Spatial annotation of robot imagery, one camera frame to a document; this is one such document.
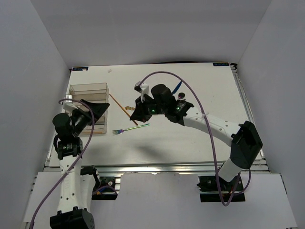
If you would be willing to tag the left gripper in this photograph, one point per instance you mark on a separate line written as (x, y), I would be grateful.
(99, 109)

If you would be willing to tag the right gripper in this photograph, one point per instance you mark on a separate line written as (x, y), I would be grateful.
(138, 114)

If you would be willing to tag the gold fork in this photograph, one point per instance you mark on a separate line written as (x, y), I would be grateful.
(128, 108)

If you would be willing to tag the orange chopstick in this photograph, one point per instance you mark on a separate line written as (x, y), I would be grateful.
(122, 109)
(93, 131)

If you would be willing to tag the iridescent rainbow fork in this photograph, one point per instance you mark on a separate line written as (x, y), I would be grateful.
(119, 131)

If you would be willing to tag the black spoon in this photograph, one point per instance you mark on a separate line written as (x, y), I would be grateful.
(181, 96)

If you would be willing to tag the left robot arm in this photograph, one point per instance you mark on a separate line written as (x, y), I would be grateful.
(78, 182)

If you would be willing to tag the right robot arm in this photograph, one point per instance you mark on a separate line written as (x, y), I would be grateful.
(243, 139)

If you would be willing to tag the clear compartment organizer tray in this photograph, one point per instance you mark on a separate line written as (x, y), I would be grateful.
(94, 93)

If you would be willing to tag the blue knife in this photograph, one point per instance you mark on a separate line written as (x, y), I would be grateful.
(177, 88)

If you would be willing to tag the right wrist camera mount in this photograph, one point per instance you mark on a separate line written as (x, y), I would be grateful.
(143, 89)

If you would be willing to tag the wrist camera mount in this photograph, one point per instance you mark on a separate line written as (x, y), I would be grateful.
(67, 103)
(143, 89)

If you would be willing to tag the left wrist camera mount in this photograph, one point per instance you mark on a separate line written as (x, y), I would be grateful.
(67, 103)

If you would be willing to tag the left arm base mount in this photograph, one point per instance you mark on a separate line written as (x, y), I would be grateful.
(103, 187)

